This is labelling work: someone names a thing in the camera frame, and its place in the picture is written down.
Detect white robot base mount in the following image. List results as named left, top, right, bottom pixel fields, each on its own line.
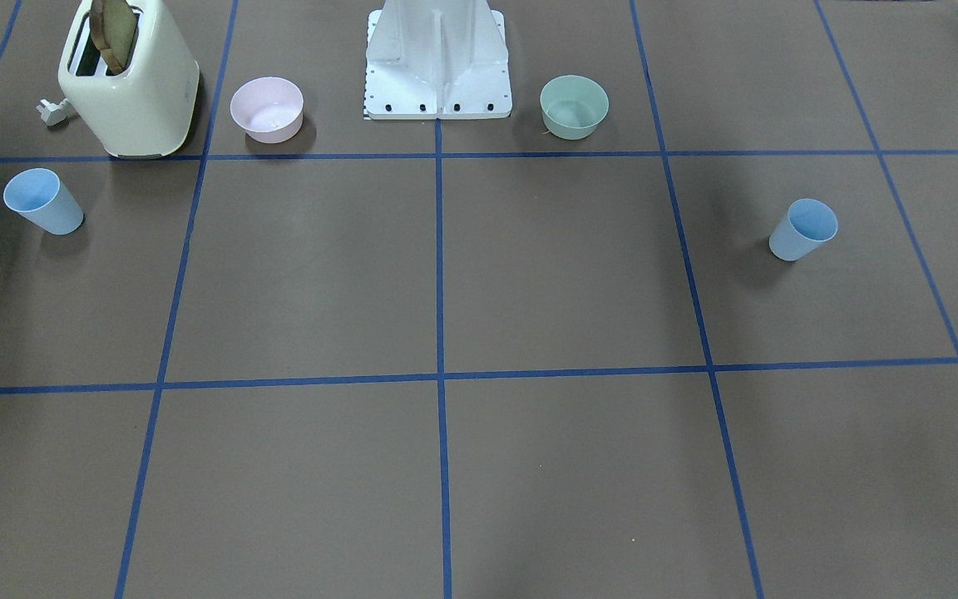
left=363, top=1, right=513, bottom=121

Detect cream white toaster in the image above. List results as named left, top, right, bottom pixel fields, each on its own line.
left=57, top=1, right=200, bottom=159

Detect white toaster power plug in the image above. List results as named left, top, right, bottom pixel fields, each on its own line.
left=37, top=98, right=76, bottom=126

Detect brown bread slice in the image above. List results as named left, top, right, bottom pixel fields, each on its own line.
left=88, top=0, right=138, bottom=76

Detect pink plastic bowl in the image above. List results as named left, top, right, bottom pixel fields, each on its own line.
left=230, top=77, right=304, bottom=144

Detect green plastic bowl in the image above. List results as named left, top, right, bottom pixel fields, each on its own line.
left=540, top=73, right=610, bottom=141

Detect light blue cup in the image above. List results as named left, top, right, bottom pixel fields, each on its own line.
left=2, top=167, right=85, bottom=235
left=768, top=198, right=839, bottom=262

